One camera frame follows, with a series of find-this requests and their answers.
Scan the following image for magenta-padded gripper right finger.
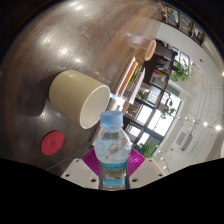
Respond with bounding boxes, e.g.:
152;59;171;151
127;148;167;189

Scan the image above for potted plant in white pot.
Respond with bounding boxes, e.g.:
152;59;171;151
160;99;177;119

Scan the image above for tall bookshelf with books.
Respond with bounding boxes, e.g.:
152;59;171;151
159;1;208;46

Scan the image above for stack of books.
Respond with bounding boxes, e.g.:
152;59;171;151
114;56;147;105

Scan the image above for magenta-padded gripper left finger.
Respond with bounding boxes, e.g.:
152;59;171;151
60;148;102;189

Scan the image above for ceiling lights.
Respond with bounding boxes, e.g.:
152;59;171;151
156;69;224;174

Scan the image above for small bushy potted plant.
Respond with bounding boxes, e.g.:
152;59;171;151
169;61;193;83

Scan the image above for clear water bottle blue cap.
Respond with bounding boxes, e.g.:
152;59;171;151
93;110;133;191

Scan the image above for cream ceramic cup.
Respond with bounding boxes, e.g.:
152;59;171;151
48;69;111;130

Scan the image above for low black shelf unit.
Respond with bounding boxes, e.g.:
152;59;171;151
123;39;184;158

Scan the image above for flat round red coaster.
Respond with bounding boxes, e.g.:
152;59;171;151
40;130;65;156

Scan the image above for ceiling air conditioner unit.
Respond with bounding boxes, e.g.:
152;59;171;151
173;129;194;151

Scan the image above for large potted plant dark pot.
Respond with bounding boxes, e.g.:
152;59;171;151
138;140;157;158

